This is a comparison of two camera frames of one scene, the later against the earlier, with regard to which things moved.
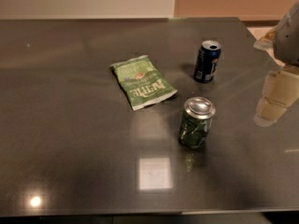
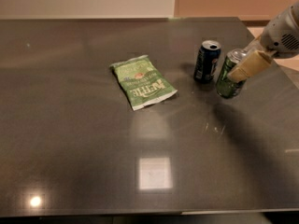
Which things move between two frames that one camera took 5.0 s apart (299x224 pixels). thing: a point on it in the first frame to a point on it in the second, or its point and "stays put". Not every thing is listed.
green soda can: [196, 121] to [225, 87]
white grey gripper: [288, 39] to [277, 35]
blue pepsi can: [207, 60] stays put
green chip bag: [140, 82] stays put
